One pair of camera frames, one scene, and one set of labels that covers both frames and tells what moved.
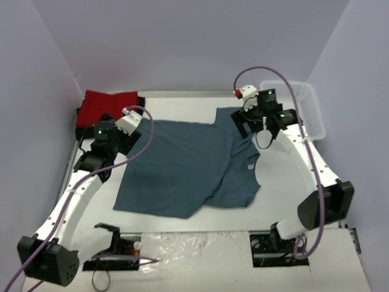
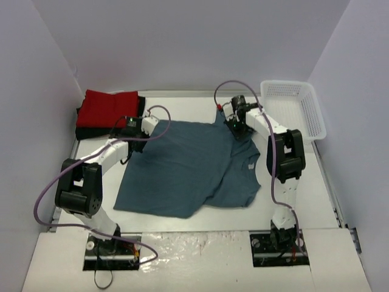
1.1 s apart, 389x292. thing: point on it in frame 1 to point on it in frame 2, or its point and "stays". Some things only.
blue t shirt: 184,167 stays
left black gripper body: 132,139 to 135,145
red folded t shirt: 94,104 stays
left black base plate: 124,255 stays
